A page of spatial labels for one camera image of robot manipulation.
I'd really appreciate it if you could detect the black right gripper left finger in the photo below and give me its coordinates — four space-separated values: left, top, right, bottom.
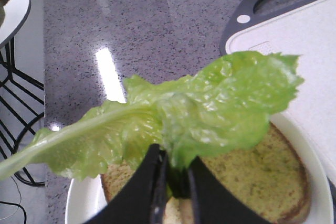
86 144 168 223

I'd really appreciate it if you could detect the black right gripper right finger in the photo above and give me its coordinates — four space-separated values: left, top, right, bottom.
187 157 268 224

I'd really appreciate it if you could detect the green lettuce leaf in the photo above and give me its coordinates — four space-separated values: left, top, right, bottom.
0 50 305 182

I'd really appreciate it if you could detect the bottom toasted bread slice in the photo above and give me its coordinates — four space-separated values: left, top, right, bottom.
100 123 311 223

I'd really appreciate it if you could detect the white round plate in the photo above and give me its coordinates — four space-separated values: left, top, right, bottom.
65 113 334 224

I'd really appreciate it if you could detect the white cutting board grey rim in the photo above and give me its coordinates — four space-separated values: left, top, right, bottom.
219 0 335 183

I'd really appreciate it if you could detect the white round side table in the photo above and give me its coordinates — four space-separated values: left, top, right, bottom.
1 0 31 48

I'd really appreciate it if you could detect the thin black cable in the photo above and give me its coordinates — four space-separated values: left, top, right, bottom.
0 175 28 224

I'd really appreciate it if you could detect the black wire table frame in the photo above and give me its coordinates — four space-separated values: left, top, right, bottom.
0 36 46 187

